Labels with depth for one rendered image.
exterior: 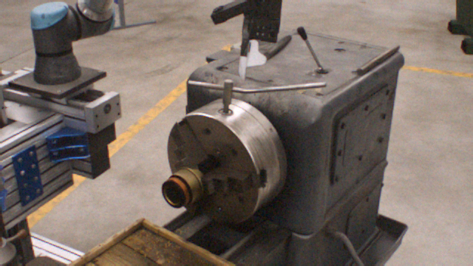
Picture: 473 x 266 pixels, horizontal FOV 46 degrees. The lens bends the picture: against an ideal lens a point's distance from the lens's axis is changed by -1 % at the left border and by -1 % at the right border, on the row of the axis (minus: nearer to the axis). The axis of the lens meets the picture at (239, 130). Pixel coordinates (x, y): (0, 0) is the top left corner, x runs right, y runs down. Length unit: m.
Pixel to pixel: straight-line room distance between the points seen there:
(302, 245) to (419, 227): 1.67
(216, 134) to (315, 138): 0.25
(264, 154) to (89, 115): 0.64
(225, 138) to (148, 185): 2.09
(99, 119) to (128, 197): 1.58
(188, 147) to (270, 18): 0.39
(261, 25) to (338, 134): 0.44
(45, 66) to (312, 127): 0.88
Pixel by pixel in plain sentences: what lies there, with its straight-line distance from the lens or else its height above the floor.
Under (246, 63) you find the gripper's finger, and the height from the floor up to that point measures 1.40.
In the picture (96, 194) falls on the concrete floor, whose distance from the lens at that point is 3.41.
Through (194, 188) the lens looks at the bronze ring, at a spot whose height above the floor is 1.09.
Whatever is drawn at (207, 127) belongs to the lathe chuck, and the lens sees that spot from 1.41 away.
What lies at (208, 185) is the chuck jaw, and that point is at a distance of 1.37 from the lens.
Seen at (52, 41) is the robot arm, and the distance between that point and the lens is 1.82.
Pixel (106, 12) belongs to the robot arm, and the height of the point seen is 1.36.
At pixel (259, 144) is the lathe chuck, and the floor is 1.18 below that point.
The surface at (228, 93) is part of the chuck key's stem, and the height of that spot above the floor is 1.29.
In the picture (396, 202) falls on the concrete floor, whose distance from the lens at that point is 3.38.
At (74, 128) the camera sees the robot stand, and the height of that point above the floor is 1.03.
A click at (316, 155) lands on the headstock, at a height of 1.12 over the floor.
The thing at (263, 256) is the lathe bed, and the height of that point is 0.87.
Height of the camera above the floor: 1.83
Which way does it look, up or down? 27 degrees down
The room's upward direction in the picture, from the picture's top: straight up
